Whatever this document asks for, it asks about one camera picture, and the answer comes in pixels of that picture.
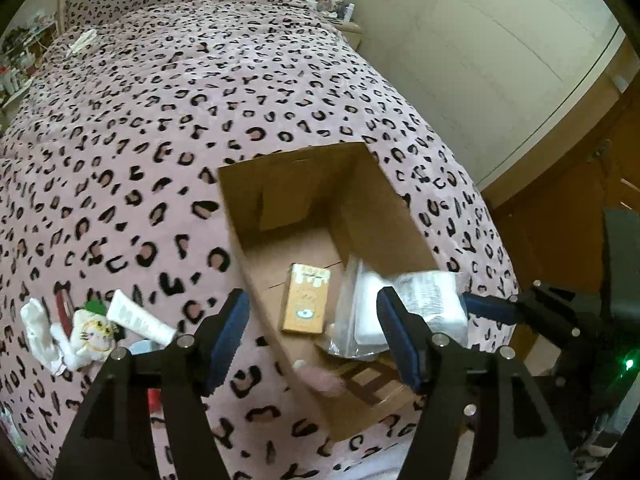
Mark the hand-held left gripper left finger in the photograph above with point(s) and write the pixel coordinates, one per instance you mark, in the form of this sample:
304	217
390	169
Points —
230	340

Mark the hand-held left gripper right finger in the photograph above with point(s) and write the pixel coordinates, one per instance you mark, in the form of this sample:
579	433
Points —
400	340

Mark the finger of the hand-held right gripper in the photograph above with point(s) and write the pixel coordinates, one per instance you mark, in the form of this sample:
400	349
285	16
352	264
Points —
492	307

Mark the white packet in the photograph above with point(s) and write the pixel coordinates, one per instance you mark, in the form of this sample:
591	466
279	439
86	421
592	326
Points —
370	310

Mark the small red box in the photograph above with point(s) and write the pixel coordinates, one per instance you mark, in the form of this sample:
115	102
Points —
155	402

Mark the white plush toy green leaf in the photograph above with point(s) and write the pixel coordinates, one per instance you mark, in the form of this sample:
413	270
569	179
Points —
90	335

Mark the brown cardboard box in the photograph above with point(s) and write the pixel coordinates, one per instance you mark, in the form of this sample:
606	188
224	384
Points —
280	185

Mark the pink fluffy pompom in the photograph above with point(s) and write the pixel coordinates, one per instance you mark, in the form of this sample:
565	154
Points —
325	380

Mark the small tan carton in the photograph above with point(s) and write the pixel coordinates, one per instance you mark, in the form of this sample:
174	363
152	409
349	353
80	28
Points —
306	300

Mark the white squeeze tube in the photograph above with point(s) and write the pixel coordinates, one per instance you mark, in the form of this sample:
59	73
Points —
137	317

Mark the brown wooden wardrobe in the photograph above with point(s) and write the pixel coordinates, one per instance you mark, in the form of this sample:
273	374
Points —
560	200

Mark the pink leopard print blanket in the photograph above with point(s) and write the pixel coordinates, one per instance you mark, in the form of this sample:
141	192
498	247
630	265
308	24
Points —
200	85

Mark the light wooden nightstand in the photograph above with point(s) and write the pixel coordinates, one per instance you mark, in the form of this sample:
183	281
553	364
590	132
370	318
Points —
350	30

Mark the cluster of bottles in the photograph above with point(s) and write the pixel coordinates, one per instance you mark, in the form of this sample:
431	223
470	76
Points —
332	2

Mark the cluttered side shelf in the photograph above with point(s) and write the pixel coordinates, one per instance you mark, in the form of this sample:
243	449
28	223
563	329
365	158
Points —
20	55

